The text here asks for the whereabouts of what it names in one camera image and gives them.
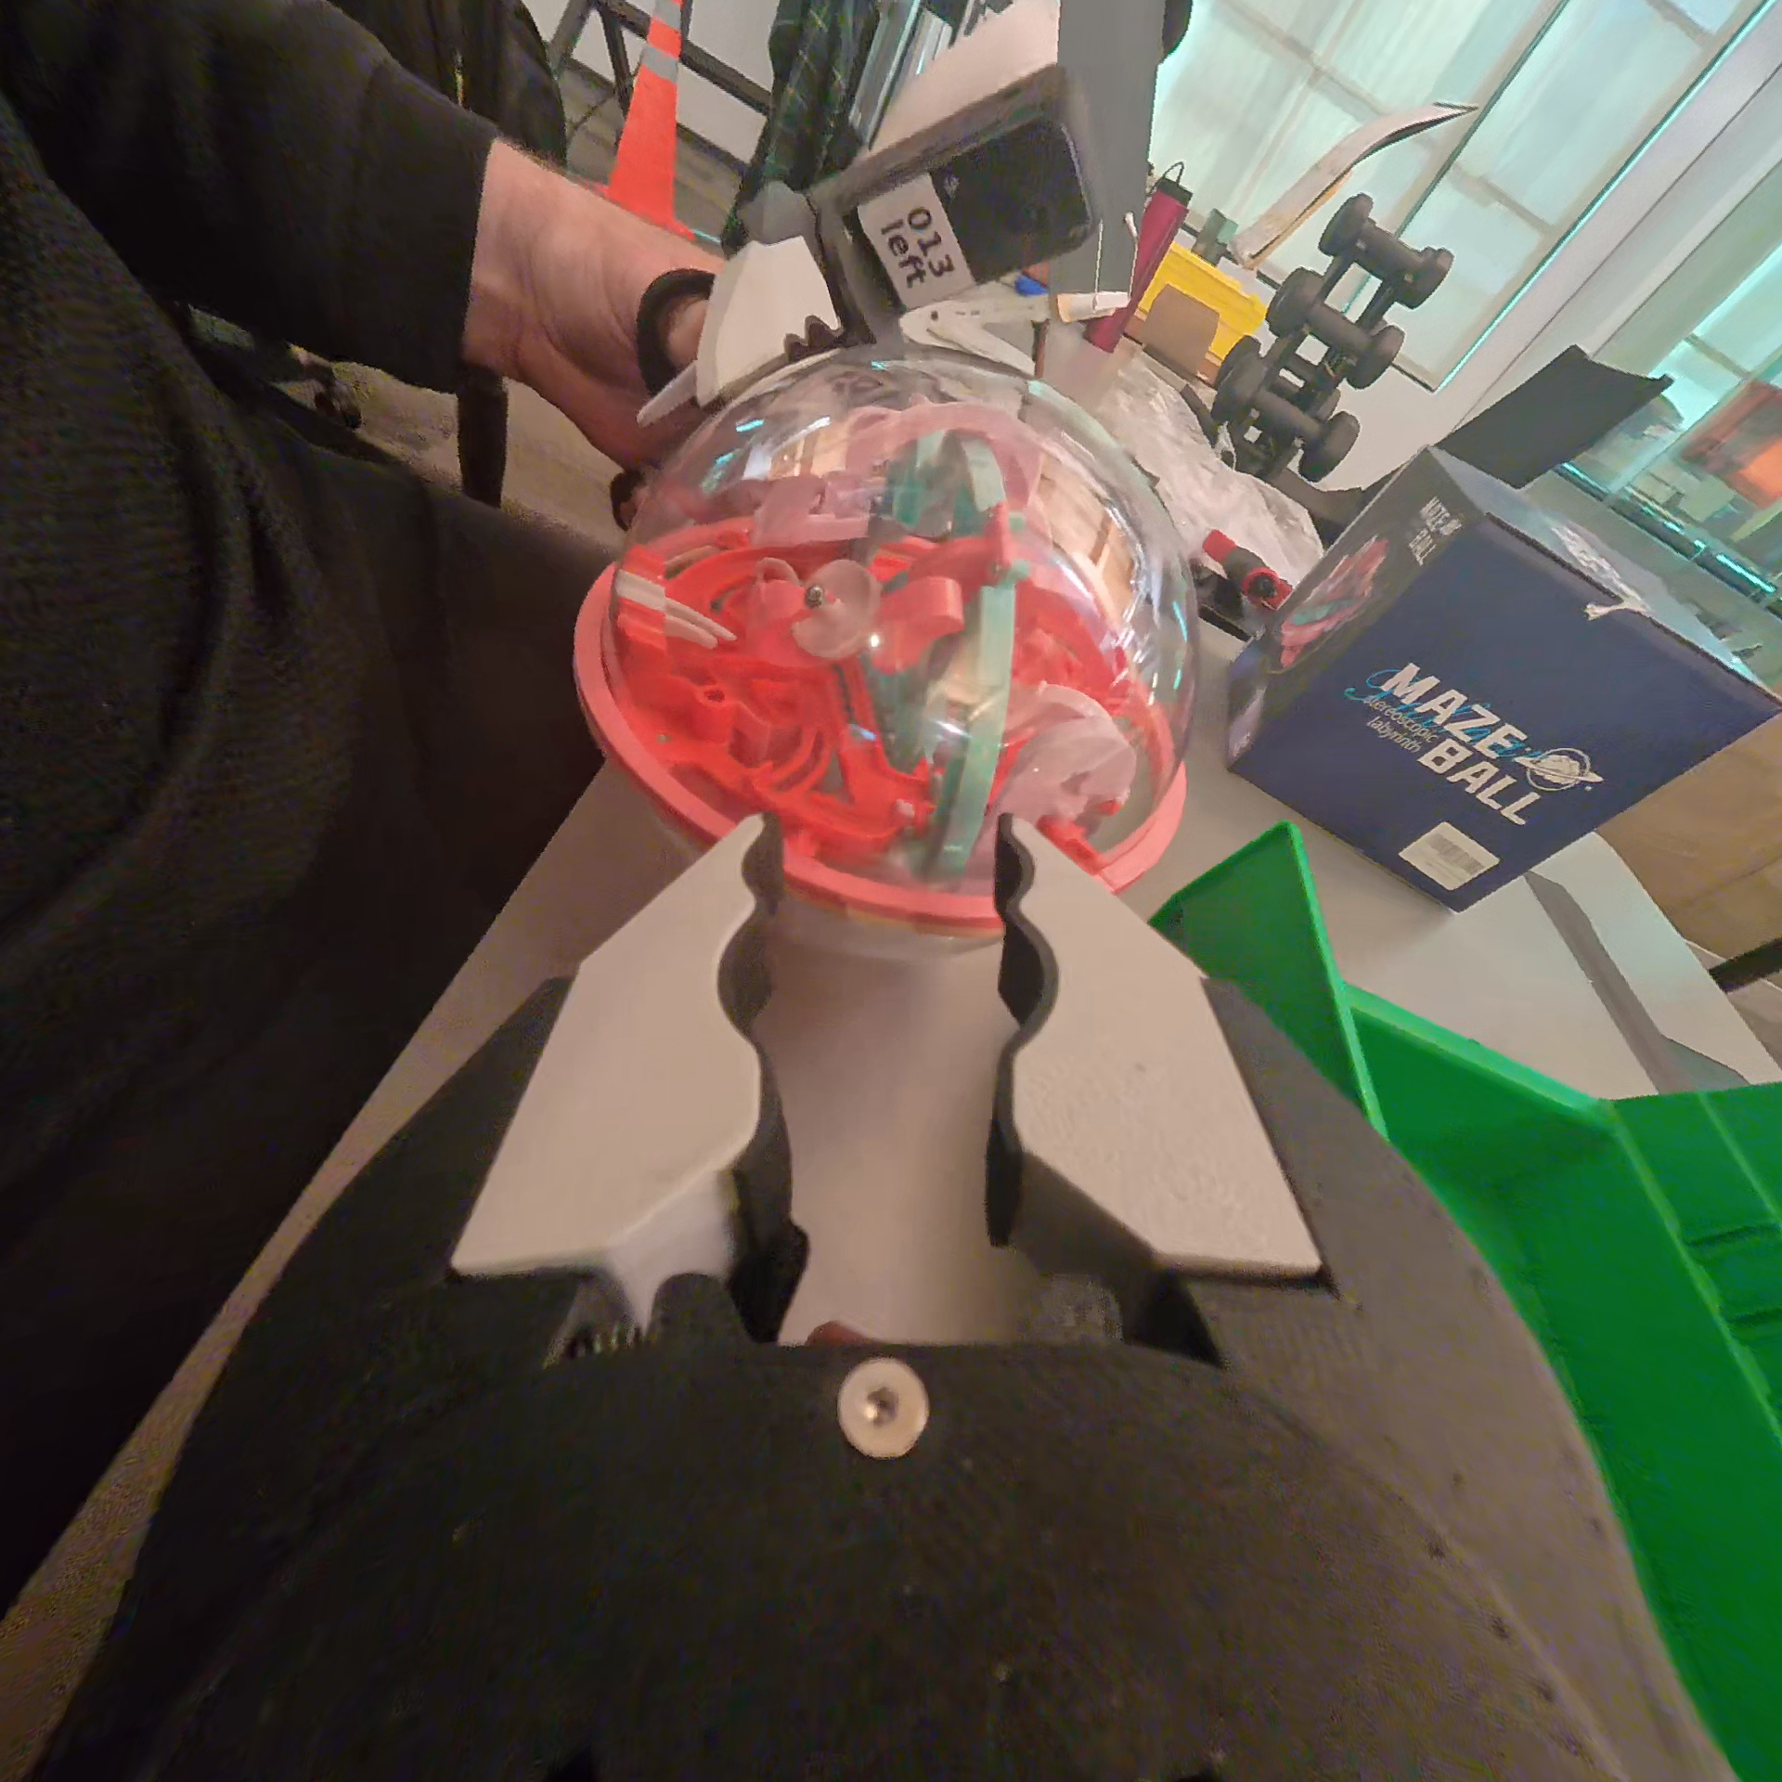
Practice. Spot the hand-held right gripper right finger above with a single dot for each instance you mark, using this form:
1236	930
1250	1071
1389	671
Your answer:
1155	1114

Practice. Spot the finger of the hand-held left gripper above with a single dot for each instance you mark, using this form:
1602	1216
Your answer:
975	316
761	315

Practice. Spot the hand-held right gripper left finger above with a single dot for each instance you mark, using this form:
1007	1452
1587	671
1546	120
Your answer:
613	1114

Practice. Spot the clear red maze ball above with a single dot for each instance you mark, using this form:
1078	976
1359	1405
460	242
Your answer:
891	654

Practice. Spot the person's left hand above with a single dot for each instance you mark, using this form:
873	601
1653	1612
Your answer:
556	293

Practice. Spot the red water bottle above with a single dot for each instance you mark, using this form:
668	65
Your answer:
1167	230

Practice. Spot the yellow plastic bin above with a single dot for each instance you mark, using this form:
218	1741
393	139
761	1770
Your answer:
1205	285

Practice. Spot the orange traffic cone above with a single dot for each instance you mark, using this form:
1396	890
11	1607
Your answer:
653	125

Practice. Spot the green plaid cloth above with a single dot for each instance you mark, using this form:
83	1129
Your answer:
822	84

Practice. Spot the clear plastic wrap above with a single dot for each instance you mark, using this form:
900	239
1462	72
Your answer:
1198	458

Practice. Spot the black dumbbell rack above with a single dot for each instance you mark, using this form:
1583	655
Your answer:
1309	348

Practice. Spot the red black hand tool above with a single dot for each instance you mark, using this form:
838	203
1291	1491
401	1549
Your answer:
1247	572

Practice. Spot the green plastic bin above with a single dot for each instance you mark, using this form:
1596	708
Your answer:
1601	1323

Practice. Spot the blue cardboard toy box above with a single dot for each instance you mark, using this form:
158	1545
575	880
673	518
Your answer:
1476	697

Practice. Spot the black flat panel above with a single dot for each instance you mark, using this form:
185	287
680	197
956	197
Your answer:
1566	410

